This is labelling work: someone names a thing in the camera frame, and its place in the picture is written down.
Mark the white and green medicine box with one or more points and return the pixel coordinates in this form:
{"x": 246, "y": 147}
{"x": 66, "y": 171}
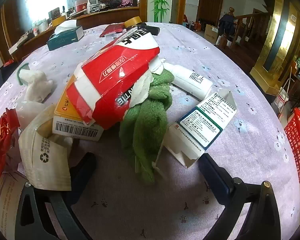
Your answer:
{"x": 200, "y": 125}

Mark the purple floral tablecloth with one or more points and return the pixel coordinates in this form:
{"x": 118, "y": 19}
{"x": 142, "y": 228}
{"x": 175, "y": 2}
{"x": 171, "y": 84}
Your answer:
{"x": 240, "y": 80}

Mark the brown tape roll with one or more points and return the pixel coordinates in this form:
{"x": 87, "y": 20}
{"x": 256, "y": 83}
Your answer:
{"x": 132, "y": 21}

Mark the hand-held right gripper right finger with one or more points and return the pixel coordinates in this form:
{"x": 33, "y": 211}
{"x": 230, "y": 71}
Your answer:
{"x": 215, "y": 177}

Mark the orange box with barcode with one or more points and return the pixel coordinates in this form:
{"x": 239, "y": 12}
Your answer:
{"x": 75, "y": 131}

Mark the white tissue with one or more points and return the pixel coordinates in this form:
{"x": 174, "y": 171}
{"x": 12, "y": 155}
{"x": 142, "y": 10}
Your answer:
{"x": 142, "y": 90}

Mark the red plastic mesh basket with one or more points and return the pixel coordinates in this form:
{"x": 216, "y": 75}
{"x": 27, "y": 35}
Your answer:
{"x": 298, "y": 140}

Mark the green towel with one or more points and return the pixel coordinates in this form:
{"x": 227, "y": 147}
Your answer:
{"x": 142, "y": 130}

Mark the white plastic bottle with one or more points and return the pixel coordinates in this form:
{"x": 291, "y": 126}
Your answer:
{"x": 190, "y": 80}

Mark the dark jacket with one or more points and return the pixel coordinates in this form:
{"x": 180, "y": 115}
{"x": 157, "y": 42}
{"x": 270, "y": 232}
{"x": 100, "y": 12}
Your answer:
{"x": 227, "y": 23}

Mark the teal tissue box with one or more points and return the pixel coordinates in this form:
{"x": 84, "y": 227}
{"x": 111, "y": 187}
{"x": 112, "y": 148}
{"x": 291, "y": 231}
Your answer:
{"x": 65, "y": 40}

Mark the beige paper packaging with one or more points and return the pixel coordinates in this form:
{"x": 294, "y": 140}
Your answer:
{"x": 45, "y": 160}

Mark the black fabric pouch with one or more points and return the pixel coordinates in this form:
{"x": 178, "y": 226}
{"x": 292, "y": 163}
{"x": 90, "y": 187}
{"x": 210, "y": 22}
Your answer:
{"x": 152, "y": 30}

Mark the brown wooden door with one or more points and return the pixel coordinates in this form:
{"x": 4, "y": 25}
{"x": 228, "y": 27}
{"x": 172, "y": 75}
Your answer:
{"x": 210, "y": 2}

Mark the green bamboo wall decal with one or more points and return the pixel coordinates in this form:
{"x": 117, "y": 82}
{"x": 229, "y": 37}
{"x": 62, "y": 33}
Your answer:
{"x": 161, "y": 5}

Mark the wooden sideboard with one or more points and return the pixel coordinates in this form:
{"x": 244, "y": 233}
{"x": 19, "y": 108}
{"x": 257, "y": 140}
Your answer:
{"x": 110, "y": 17}

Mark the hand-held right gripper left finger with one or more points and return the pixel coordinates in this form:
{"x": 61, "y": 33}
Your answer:
{"x": 86, "y": 165}

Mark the wooden stair railing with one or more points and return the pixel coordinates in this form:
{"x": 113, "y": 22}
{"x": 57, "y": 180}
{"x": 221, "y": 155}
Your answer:
{"x": 250, "y": 25}

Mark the red and white plastic bag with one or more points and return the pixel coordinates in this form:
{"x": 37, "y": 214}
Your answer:
{"x": 110, "y": 80}

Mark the dark red packet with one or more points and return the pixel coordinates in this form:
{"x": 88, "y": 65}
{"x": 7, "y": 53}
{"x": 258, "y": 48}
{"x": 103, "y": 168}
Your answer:
{"x": 112, "y": 30}

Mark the cardboard box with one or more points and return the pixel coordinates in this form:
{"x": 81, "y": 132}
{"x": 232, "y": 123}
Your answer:
{"x": 211, "y": 33}

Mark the white bucket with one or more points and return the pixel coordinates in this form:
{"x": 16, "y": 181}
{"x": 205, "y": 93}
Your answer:
{"x": 280, "y": 98}

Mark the gold and black pillar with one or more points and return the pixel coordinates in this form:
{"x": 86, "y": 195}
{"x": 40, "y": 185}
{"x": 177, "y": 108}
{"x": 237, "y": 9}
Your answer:
{"x": 272, "y": 42}

